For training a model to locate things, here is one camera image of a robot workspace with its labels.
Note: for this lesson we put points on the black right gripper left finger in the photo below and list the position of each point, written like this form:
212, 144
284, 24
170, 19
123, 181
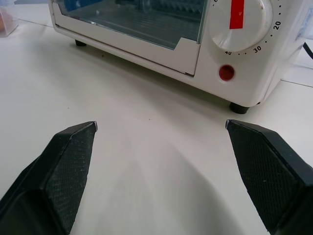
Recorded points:
61, 176

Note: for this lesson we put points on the white toaster oven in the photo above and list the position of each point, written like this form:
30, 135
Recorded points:
244, 80

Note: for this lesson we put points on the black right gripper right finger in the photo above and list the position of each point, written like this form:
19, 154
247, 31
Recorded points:
266, 171

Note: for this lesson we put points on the red indicator light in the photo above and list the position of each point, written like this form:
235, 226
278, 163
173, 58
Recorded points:
226, 72

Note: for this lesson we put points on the clear plastic container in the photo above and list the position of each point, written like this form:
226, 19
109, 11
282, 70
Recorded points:
6, 20

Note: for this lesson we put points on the glass oven door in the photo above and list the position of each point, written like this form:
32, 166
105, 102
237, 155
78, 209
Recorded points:
137, 27

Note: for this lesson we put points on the white timer knob red stripe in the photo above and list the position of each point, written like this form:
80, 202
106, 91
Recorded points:
242, 24

